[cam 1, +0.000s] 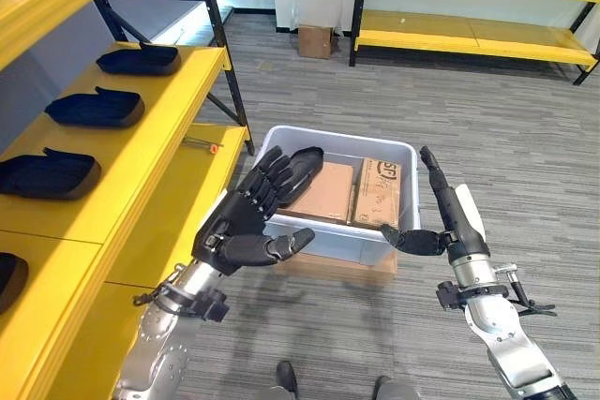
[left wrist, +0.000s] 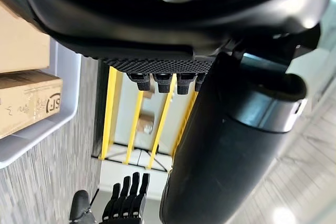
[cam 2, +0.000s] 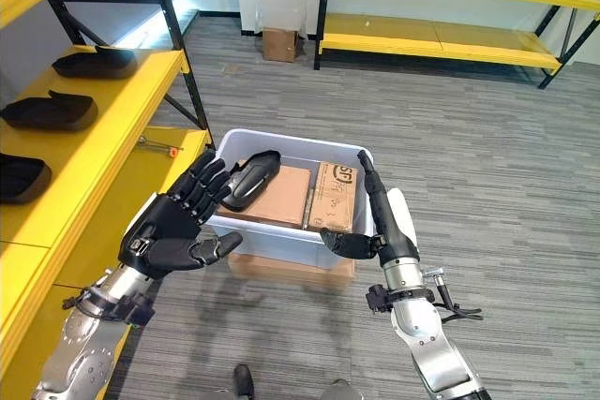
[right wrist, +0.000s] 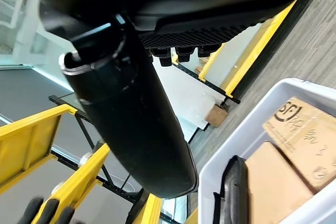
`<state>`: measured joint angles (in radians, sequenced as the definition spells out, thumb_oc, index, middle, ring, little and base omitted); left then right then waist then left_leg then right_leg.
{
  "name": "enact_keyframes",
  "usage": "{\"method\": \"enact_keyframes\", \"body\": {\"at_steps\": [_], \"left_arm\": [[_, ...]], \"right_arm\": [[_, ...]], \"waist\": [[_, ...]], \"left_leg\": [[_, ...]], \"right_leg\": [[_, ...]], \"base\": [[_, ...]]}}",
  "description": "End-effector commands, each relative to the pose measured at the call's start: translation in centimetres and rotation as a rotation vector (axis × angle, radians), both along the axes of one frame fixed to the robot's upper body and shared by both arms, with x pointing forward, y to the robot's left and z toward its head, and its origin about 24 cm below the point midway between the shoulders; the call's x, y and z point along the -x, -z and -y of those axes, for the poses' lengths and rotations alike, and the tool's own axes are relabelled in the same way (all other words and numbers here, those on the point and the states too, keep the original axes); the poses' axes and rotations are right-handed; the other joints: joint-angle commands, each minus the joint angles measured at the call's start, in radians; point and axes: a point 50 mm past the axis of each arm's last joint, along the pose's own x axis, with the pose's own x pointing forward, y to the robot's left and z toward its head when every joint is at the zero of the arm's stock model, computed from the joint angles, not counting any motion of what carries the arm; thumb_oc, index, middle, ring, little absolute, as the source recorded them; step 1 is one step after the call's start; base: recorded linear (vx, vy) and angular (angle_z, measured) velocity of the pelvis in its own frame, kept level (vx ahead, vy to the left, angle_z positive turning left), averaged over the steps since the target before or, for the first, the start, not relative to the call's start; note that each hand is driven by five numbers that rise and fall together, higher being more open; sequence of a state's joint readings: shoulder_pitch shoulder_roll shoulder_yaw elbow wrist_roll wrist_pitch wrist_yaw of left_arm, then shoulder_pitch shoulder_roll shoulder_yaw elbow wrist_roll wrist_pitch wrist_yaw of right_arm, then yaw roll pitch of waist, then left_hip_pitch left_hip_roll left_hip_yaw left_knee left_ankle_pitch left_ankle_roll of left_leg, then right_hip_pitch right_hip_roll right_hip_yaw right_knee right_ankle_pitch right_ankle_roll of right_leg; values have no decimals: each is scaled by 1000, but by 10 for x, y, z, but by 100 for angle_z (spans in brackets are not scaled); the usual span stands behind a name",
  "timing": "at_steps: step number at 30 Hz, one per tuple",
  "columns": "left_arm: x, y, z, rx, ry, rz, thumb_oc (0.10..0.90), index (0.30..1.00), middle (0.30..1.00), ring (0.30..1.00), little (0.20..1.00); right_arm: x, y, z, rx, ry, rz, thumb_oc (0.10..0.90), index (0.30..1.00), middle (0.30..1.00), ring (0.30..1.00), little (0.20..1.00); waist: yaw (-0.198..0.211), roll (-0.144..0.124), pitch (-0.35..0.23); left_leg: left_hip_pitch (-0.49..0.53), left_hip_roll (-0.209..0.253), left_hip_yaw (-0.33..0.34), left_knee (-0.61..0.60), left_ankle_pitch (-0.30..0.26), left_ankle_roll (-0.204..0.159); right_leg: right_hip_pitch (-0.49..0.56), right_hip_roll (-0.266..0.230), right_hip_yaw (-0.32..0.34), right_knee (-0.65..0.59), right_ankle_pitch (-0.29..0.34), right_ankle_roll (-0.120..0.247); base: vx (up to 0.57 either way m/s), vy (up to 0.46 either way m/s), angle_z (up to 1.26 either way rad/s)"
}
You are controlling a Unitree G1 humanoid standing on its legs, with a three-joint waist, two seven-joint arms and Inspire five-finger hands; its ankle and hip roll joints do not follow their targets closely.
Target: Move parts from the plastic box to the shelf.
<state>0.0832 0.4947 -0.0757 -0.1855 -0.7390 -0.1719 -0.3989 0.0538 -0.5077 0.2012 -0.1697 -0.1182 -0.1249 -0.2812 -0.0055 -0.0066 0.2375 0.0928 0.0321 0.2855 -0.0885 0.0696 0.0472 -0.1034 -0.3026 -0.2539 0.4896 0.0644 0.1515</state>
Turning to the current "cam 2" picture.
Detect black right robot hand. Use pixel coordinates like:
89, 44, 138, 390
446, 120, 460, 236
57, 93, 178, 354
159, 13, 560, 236
320, 149, 421, 266

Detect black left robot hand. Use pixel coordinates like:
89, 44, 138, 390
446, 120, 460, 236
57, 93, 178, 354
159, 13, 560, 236
116, 149, 244, 280

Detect printed brown cardboard box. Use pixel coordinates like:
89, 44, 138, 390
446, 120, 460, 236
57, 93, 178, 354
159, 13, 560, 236
305, 160, 363, 234

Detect white plastic box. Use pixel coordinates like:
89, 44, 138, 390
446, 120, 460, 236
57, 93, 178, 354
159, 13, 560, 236
206, 127, 375, 270

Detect plain brown cardboard box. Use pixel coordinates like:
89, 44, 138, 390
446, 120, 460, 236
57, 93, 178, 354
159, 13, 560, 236
216, 163, 313, 229

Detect small brown cardboard box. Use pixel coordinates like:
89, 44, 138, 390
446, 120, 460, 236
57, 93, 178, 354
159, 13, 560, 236
262, 27, 299, 63

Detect tool with orange tip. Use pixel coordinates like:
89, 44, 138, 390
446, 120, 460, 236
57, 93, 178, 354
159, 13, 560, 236
138, 135, 184, 156

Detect dark robot foot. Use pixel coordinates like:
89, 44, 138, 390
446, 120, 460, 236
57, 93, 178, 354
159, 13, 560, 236
232, 363, 256, 399

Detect clear plastic sheet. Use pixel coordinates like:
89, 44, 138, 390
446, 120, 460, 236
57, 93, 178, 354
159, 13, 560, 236
255, 0, 308, 40

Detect yellow shelf with black frame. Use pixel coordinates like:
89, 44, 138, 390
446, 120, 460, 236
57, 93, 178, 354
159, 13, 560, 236
313, 0, 600, 90
0, 0, 217, 400

